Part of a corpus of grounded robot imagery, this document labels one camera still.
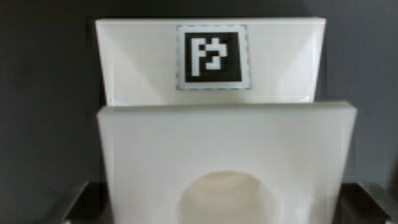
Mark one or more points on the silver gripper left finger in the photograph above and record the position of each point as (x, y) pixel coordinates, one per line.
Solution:
(78, 206)

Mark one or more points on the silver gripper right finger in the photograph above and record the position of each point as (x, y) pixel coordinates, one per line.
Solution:
(366, 206)

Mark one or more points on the white lamp base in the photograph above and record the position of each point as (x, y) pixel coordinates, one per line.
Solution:
(224, 145)

